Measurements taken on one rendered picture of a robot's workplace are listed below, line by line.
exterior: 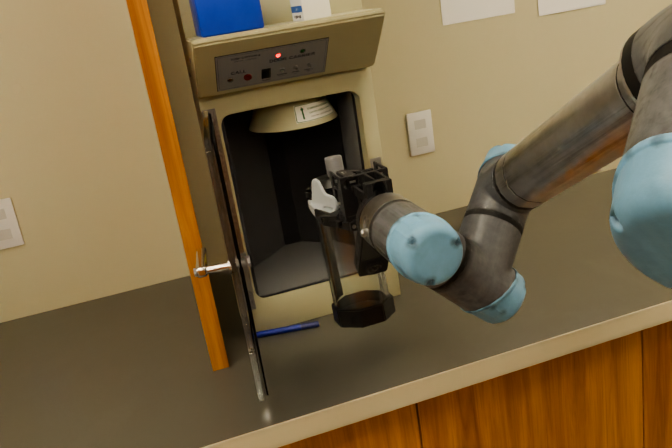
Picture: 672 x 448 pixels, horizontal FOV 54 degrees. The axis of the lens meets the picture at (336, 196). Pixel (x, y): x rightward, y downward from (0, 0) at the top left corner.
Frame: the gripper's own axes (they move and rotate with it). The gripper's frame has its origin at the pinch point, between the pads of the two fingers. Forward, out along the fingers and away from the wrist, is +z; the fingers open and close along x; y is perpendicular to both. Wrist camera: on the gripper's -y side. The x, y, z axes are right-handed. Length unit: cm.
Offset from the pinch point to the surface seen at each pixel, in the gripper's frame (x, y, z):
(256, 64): 7.4, 22.2, 12.7
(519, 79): -71, 2, 63
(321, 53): -3.9, 22.0, 12.9
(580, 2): -91, 19, 63
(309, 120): -1.9, 9.8, 21.5
